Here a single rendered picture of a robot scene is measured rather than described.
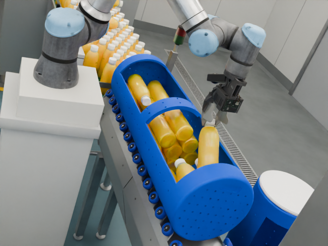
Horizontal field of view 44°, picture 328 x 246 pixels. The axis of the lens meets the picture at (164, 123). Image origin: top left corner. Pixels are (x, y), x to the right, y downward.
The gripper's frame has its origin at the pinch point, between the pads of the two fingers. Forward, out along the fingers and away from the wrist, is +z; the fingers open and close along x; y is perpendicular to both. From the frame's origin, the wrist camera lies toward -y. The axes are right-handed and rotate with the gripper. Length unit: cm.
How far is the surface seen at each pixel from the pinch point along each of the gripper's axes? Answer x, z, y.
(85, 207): -9, 101, -61
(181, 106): -2.2, 4.8, -16.9
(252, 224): 33, 39, 11
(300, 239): -38, -31, 77
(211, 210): -2.4, 18.1, 23.7
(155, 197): -11.4, 30.5, 5.3
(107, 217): 6, 110, -61
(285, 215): 36.8, 26.3, 18.5
